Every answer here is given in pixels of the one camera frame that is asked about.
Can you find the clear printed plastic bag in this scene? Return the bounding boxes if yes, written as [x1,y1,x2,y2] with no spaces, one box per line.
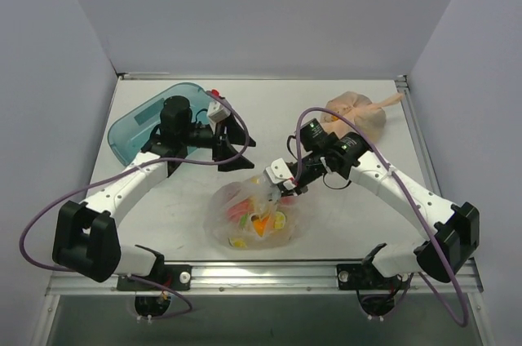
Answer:
[203,175,311,250]

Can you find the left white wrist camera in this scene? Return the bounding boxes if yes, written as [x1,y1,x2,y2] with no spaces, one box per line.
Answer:
[206,90,231,126]

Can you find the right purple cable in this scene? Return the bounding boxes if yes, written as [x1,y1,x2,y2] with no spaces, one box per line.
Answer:
[294,106,469,327]

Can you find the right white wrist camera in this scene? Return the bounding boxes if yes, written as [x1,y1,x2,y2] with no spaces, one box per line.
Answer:
[264,158,297,192]

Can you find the front aluminium rail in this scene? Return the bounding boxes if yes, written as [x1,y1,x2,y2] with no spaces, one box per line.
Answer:
[44,259,486,297]

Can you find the teal plastic fruit tray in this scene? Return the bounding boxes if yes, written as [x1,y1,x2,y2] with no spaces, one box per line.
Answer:
[107,82,212,166]

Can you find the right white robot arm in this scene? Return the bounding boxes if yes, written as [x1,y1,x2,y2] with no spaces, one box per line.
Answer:
[283,119,480,288]

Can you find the orange yellow fake mango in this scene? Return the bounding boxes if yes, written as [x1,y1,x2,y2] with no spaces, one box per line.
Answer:
[250,215,274,237]

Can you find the orange tied plastic bag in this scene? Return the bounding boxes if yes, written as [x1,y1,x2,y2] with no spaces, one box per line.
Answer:
[325,91,404,143]

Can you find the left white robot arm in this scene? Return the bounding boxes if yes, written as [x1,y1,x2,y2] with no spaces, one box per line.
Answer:
[52,91,255,290]

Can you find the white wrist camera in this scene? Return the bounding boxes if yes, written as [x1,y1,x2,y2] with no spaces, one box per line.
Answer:
[206,90,231,126]
[264,158,297,192]

